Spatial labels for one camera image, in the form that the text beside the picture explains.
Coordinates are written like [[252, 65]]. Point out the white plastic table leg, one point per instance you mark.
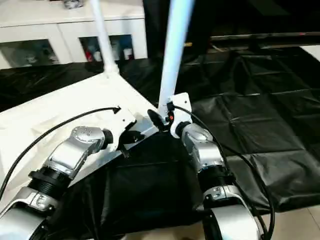
[[175, 50], [102, 35]]

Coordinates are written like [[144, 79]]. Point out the white upturned plastic table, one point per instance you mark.
[[50, 110]]

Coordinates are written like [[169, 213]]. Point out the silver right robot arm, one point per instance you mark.
[[205, 155]]

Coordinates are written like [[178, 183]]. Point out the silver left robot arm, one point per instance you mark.
[[70, 155]]

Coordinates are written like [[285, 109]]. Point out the black work mat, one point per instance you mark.
[[250, 125]]

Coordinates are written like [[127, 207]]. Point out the white glass-door cabinet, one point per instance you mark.
[[50, 25]]

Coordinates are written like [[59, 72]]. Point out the grey crumpled object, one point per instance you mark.
[[73, 3]]

